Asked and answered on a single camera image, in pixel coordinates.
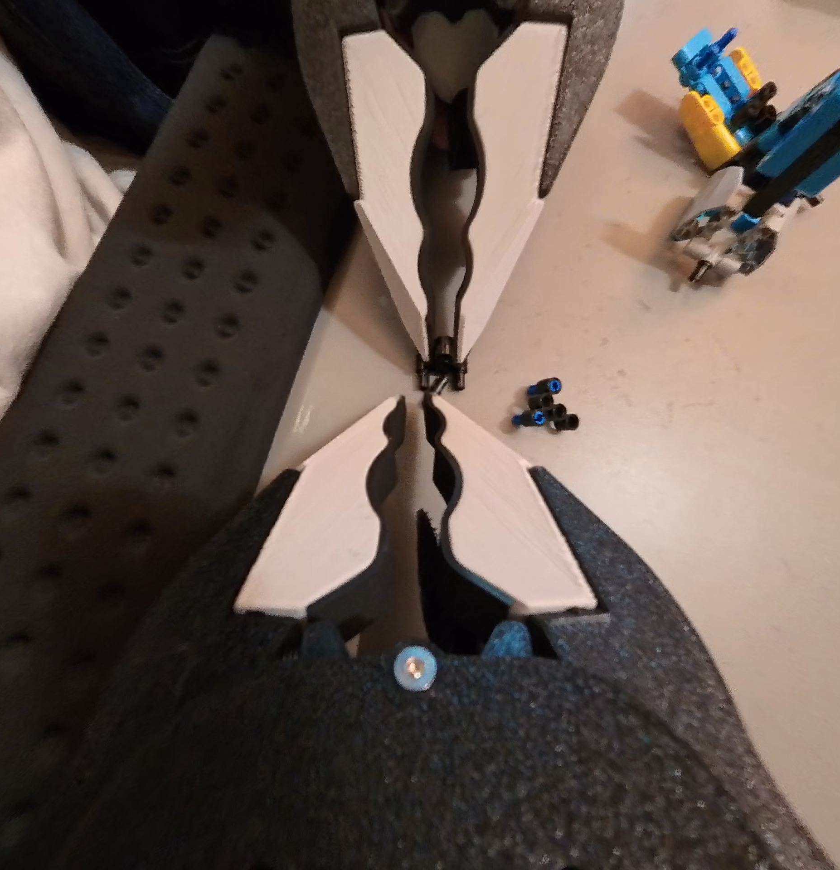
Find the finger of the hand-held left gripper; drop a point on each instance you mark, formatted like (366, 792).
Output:
(518, 149)
(386, 156)

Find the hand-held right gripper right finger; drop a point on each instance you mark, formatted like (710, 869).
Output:
(515, 530)

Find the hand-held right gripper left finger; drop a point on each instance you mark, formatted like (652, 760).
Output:
(311, 544)

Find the black connector brick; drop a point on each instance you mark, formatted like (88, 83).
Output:
(443, 363)

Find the grey desk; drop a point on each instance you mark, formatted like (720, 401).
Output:
(664, 476)

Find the black blue connector assembly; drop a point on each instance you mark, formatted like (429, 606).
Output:
(552, 411)

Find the blue yellow brick assembly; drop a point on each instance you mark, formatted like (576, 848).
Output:
(800, 149)

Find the black studded mat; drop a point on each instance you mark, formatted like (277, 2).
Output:
(154, 340)

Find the person's white shirt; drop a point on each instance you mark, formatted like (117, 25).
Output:
(32, 204)

